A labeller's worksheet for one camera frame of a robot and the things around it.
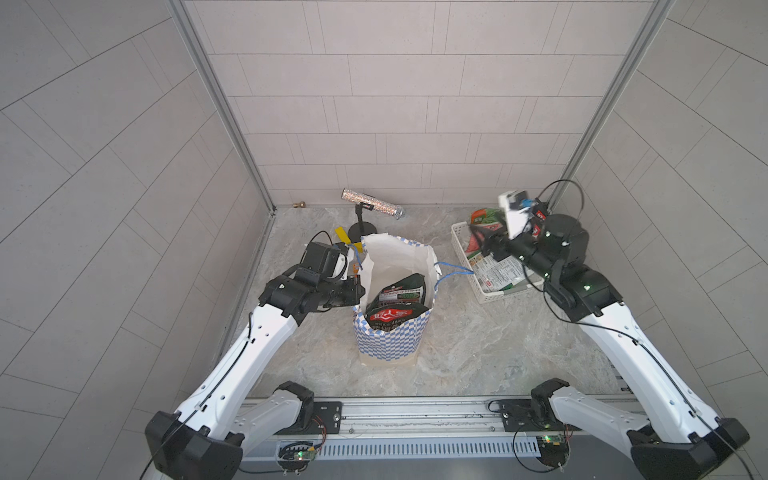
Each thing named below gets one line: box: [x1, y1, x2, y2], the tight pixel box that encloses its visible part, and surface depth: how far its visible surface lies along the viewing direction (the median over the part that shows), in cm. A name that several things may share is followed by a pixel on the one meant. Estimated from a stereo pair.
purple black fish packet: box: [467, 250, 532, 293], surface depth 95 cm
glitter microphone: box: [341, 188, 405, 220], surface depth 96 cm
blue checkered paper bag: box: [353, 233, 442, 368], surface depth 73 cm
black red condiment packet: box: [365, 302, 429, 331], surface depth 69 cm
